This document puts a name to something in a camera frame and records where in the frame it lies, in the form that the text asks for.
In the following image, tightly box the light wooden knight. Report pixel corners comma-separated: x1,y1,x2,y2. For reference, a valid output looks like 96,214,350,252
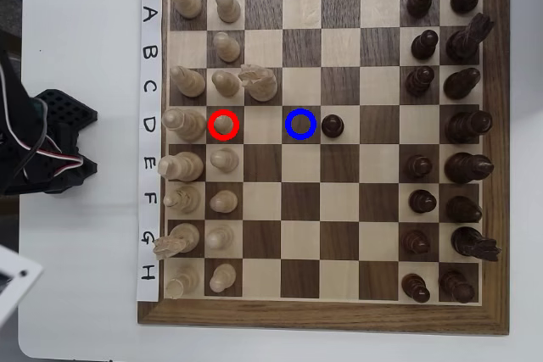
152,222,200,261
237,64,279,103

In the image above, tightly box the dark wooden bishop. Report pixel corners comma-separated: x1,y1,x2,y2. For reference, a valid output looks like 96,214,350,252
443,67,483,100
445,195,484,224

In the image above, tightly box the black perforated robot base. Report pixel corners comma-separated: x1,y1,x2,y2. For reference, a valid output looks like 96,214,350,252
33,89,98,197

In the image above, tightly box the light wooden pawn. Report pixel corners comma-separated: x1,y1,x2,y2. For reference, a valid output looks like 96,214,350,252
205,225,235,251
215,0,242,24
210,148,240,175
209,263,238,294
209,189,238,214
211,114,235,136
211,31,242,64
210,70,242,98

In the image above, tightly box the light wooden bishop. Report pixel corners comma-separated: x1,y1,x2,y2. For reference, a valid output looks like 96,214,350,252
163,186,201,215
169,64,207,98

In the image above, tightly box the dark wooden queen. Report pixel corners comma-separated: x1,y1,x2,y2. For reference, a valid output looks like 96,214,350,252
445,110,494,145

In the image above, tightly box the dark wooden knight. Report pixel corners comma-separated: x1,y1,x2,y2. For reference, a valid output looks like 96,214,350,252
445,12,495,64
450,226,502,263

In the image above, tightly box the light wooden queen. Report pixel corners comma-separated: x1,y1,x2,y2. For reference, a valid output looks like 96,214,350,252
161,107,208,143

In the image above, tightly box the paper strip with letters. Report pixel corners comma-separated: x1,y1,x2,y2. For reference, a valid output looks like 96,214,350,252
135,0,165,303

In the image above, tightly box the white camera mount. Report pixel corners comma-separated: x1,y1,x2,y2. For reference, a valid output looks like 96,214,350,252
0,245,45,329

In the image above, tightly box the light wooden king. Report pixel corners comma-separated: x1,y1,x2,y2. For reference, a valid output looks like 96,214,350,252
156,150,204,182

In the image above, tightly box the wooden chessboard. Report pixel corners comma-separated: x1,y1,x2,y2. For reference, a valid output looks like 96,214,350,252
137,0,511,337

